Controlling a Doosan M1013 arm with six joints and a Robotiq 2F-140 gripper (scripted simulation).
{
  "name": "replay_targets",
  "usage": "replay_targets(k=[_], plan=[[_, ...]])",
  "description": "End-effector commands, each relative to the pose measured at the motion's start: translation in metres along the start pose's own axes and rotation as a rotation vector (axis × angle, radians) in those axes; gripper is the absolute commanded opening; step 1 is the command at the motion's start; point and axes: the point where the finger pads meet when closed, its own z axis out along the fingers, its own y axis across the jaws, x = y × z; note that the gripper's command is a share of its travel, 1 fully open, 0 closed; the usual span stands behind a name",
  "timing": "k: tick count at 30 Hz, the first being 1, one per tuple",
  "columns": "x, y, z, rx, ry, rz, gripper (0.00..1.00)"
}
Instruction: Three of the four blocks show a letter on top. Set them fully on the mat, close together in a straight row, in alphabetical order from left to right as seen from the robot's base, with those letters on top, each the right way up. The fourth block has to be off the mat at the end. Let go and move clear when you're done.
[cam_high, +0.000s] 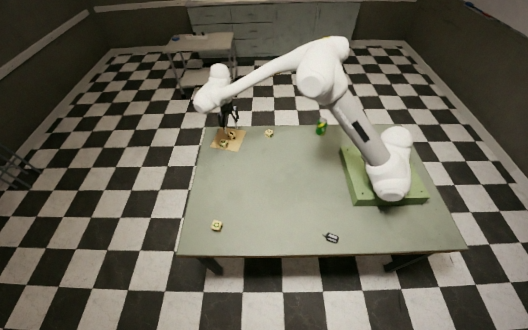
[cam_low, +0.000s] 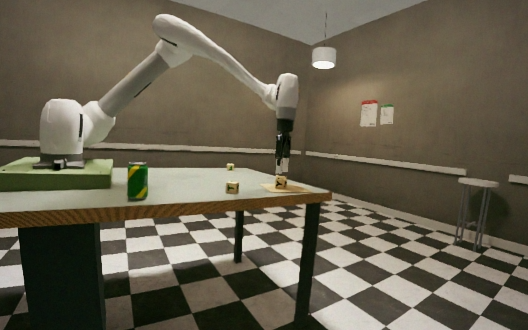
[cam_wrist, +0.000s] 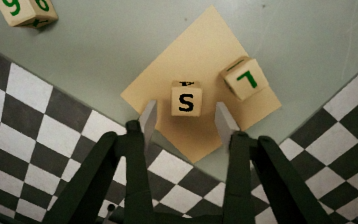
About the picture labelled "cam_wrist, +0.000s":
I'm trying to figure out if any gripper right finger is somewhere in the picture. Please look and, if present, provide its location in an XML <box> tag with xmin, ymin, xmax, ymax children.
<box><xmin>214</xmin><ymin>102</ymin><xmax>334</xmax><ymax>224</ymax></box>

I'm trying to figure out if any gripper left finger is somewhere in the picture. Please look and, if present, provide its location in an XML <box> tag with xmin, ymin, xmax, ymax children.
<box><xmin>40</xmin><ymin>100</ymin><xmax>157</xmax><ymax>224</ymax></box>

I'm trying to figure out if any tan flat mat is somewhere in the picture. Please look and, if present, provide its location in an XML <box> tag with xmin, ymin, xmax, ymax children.
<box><xmin>120</xmin><ymin>4</ymin><xmax>282</xmax><ymax>164</ymax></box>

